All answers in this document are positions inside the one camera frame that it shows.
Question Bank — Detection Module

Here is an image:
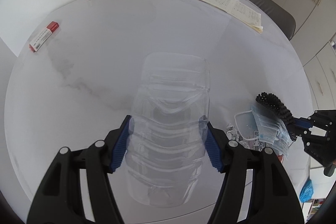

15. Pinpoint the blue plastic bag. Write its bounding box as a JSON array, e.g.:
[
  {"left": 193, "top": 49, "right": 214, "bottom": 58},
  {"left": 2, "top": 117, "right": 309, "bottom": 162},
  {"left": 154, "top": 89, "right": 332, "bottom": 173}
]
[{"left": 299, "top": 179, "right": 314, "bottom": 203}]

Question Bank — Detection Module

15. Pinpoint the clear plastic container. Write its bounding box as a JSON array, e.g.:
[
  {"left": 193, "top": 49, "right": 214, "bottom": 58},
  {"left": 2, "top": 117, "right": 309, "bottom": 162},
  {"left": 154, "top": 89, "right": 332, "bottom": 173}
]
[{"left": 125, "top": 52, "right": 210, "bottom": 207}]

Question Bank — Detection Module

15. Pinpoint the clear printed plastic wrapper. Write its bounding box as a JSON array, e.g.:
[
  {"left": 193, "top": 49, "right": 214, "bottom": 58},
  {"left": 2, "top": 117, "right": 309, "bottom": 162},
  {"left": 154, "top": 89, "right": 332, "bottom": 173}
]
[{"left": 226, "top": 110, "right": 264, "bottom": 151}]

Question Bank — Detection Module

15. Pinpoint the dark grey chair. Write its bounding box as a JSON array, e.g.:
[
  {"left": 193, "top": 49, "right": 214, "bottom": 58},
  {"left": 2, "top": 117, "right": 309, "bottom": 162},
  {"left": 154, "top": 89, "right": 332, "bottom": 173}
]
[{"left": 249, "top": 0, "right": 296, "bottom": 40}]

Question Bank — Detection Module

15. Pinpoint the black ridged foam mat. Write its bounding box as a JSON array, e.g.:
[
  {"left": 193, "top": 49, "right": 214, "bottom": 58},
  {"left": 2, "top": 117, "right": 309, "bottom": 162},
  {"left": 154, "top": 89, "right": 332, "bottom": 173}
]
[{"left": 256, "top": 92, "right": 294, "bottom": 126}]

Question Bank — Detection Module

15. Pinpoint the beige drawer cabinet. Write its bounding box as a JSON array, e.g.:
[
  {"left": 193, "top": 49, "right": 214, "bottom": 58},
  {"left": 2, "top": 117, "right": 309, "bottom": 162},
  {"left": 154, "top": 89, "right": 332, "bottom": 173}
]
[{"left": 304, "top": 42, "right": 336, "bottom": 110}]

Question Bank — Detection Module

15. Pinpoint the red white small box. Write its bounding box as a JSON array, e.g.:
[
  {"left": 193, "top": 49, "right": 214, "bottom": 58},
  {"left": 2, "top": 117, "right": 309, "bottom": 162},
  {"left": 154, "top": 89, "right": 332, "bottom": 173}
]
[{"left": 29, "top": 21, "right": 59, "bottom": 52}]

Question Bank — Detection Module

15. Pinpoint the open paper booklet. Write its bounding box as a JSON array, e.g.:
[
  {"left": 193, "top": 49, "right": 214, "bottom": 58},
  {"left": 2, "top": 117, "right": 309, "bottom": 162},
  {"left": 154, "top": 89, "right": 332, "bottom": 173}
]
[{"left": 199, "top": 0, "right": 263, "bottom": 34}]

